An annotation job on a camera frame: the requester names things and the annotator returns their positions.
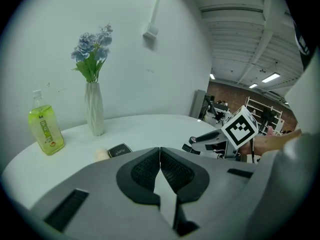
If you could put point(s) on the white kidney-shaped table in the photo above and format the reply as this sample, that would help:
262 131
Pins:
150 131

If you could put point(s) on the ceiling light panel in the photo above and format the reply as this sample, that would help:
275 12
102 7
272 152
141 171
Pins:
253 85
270 77
212 76

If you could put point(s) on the small black rectangular stick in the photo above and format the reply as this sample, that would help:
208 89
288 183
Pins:
187 148

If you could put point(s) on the white shelf rack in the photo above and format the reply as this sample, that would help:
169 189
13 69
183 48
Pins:
265 114

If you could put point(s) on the white ribbed vase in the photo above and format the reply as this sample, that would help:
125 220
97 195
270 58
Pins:
94 111

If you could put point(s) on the round eyeshadow cosmetic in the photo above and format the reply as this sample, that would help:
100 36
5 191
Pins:
193 140

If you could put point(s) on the white wall switch box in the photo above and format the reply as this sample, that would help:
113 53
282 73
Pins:
150 31

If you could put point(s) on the person's right forearm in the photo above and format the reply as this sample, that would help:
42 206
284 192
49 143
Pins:
275 141

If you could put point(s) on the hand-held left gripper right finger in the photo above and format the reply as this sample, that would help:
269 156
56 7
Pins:
220 179

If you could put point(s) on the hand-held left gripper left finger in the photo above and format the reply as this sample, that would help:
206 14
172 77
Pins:
100 184

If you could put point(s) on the grey shelf cabinet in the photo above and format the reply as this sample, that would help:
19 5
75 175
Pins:
197 104

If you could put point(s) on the small beige makeup sponge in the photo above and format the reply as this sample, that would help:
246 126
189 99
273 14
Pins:
101 154

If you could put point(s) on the blue artificial flowers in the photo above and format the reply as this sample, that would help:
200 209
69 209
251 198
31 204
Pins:
87 46

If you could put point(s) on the green drink bottle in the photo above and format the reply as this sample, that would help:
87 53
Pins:
46 131

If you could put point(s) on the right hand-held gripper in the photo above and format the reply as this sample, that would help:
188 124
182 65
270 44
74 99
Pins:
240 131

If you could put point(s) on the black square compact case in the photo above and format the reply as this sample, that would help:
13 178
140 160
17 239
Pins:
120 150

